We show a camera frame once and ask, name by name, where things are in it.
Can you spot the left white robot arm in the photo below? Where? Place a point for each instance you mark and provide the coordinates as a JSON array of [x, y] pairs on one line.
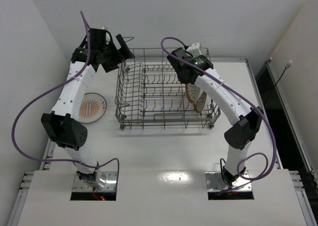
[[62, 123]]

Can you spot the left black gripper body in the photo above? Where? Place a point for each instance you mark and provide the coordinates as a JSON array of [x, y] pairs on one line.
[[115, 56]]

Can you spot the orange sunburst white plate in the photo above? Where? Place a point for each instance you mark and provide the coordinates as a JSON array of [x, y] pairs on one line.
[[92, 108]]

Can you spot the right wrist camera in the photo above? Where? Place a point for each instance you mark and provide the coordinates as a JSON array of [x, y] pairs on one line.
[[202, 62]]

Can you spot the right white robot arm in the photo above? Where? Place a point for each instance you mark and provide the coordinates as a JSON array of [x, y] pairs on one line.
[[244, 120]]

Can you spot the metal base plate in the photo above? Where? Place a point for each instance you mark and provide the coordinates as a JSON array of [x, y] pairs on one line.
[[215, 183], [110, 180]]

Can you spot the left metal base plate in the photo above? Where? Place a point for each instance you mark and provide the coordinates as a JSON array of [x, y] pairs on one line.
[[110, 180]]

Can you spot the grey wire dish rack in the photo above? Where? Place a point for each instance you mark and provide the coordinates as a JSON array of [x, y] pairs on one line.
[[149, 94]]

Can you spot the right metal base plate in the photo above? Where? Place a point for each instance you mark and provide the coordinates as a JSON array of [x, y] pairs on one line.
[[215, 183]]

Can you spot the floral plate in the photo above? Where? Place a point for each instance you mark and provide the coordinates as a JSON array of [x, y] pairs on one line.
[[200, 103], [193, 92]]

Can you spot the floral plate front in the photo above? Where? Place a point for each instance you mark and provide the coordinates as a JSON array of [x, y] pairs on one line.
[[193, 92]]

